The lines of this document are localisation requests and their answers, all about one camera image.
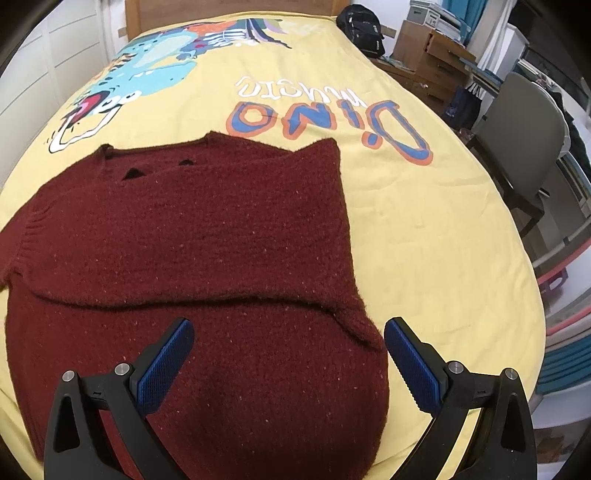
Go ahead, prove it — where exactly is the dark blue bag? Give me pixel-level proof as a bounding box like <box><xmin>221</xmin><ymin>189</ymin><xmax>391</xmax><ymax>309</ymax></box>
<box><xmin>445</xmin><ymin>85</ymin><xmax>484</xmax><ymax>132</ymax></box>

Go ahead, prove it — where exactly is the black backpack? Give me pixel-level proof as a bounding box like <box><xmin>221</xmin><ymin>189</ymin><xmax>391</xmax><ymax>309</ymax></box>
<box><xmin>336</xmin><ymin>4</ymin><xmax>386</xmax><ymax>58</ymax></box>

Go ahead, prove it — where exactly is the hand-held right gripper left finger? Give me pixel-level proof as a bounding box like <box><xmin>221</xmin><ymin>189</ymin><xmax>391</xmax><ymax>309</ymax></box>
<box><xmin>43</xmin><ymin>318</ymin><xmax>195</xmax><ymax>480</ymax></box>

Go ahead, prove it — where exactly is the white wardrobe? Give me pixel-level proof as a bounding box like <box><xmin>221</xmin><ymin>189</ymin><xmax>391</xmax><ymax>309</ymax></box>
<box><xmin>0</xmin><ymin>0</ymin><xmax>136</xmax><ymax>144</ymax></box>

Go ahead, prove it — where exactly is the wooden headboard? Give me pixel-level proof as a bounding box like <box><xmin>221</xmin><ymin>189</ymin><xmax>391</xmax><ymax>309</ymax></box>
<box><xmin>117</xmin><ymin>0</ymin><xmax>347</xmax><ymax>38</ymax></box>

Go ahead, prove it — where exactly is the yellow printed blanket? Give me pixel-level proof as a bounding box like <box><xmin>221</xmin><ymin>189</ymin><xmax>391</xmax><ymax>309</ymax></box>
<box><xmin>0</xmin><ymin>17</ymin><xmax>548</xmax><ymax>480</ymax></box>

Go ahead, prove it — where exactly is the stack of teal boxes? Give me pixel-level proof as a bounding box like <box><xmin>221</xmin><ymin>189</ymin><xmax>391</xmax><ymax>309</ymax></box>
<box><xmin>536</xmin><ymin>332</ymin><xmax>591</xmax><ymax>396</ymax></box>

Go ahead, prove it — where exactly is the pink plastic stool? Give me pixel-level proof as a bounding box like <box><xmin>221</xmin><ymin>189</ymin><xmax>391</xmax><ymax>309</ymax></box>
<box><xmin>536</xmin><ymin>253</ymin><xmax>585</xmax><ymax>294</ymax></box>

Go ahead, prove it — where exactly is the wooden drawer cabinet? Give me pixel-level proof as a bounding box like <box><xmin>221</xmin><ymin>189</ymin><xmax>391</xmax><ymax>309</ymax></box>
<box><xmin>372</xmin><ymin>19</ymin><xmax>477</xmax><ymax>116</ymax></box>

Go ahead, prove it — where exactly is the teal curtain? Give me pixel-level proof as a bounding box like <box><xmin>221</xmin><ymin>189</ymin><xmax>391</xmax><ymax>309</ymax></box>
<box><xmin>442</xmin><ymin>0</ymin><xmax>490</xmax><ymax>34</ymax></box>

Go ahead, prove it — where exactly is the grey chair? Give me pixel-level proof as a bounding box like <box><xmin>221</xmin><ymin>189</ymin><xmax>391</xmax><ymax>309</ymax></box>
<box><xmin>466</xmin><ymin>72</ymin><xmax>571</xmax><ymax>238</ymax></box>

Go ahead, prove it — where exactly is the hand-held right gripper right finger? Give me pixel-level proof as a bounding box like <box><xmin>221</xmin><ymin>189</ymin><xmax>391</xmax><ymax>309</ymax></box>
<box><xmin>384</xmin><ymin>316</ymin><xmax>539</xmax><ymax>480</ymax></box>

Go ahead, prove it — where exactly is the dark red knit sweater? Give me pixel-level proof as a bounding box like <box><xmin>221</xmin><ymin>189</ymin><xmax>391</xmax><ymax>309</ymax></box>
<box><xmin>0</xmin><ymin>131</ymin><xmax>391</xmax><ymax>480</ymax></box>

